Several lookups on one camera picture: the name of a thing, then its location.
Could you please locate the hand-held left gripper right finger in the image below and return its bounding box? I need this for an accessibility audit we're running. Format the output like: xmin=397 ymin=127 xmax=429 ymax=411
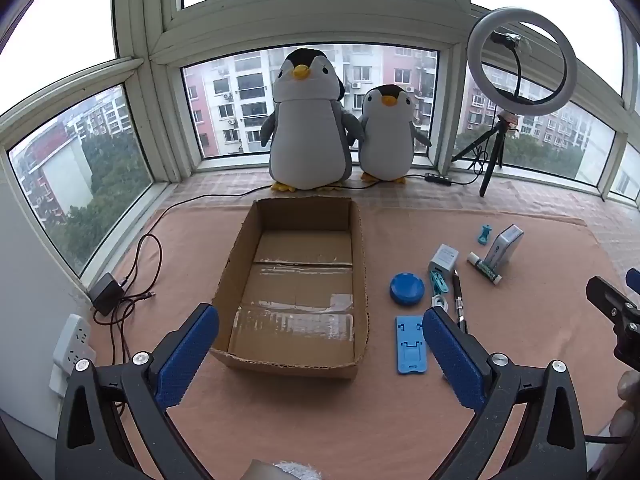
xmin=422 ymin=306 xmax=587 ymax=480

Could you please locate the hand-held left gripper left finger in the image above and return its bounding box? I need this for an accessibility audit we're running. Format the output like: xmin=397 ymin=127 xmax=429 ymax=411
xmin=56 ymin=303 xmax=221 ymax=480

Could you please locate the blue phone stand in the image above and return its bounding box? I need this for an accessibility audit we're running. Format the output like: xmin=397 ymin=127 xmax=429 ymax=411
xmin=395 ymin=314 xmax=430 ymax=376

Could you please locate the black pen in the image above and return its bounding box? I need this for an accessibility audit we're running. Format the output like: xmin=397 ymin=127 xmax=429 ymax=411
xmin=452 ymin=270 xmax=469 ymax=333

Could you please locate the blue round lid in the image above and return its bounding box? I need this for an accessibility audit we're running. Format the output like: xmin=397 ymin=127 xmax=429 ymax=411
xmin=389 ymin=271 xmax=426 ymax=306

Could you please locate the white lip balm tube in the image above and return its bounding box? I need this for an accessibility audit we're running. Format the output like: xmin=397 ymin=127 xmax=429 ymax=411
xmin=466 ymin=252 xmax=503 ymax=286

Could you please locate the white wall charger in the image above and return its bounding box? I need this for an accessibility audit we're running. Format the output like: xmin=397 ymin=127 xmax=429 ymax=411
xmin=428 ymin=244 xmax=460 ymax=277

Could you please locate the brown cardboard box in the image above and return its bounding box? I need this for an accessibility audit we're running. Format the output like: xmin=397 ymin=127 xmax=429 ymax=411
xmin=210 ymin=196 xmax=371 ymax=382

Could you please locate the silver white box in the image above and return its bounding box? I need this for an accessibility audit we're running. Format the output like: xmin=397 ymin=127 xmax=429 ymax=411
xmin=484 ymin=224 xmax=525 ymax=270

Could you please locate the person's right hand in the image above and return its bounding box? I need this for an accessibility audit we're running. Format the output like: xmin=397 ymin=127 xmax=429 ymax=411
xmin=607 ymin=370 xmax=640 ymax=468

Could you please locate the black power adapter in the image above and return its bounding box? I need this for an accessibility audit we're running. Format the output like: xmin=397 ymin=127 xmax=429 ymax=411
xmin=90 ymin=272 xmax=127 ymax=317

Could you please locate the white power strip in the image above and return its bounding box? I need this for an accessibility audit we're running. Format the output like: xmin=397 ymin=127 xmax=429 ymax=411
xmin=49 ymin=314 xmax=96 ymax=392

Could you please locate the black tripod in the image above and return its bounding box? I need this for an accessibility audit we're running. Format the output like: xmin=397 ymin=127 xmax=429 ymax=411
xmin=451 ymin=112 xmax=521 ymax=198

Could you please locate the small penguin plush toy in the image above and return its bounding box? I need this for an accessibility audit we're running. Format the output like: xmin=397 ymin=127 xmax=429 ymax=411
xmin=359 ymin=84 xmax=432 ymax=184

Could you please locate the large penguin plush toy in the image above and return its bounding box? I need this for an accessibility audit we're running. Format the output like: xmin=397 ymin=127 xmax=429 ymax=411
xmin=260 ymin=47 xmax=366 ymax=193

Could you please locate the black phone clamp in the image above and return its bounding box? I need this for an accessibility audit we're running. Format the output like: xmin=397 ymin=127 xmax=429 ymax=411
xmin=490 ymin=30 xmax=532 ymax=106

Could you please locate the dark adapter cable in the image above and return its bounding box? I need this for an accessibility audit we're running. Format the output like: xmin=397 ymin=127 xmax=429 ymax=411
xmin=107 ymin=232 xmax=164 ymax=363

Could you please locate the long black cable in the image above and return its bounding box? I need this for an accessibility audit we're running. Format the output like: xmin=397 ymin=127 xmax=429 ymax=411
xmin=149 ymin=176 xmax=427 ymax=231

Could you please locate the black ring light cable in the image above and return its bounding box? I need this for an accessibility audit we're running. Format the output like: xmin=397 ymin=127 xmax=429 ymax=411
xmin=451 ymin=146 xmax=490 ymax=187

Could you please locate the white ring light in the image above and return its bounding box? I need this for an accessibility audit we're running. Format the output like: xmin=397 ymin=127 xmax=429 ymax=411
xmin=467 ymin=6 xmax=578 ymax=111

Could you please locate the white window frame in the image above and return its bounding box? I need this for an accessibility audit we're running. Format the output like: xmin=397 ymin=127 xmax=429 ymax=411
xmin=0 ymin=0 xmax=640 ymax=281

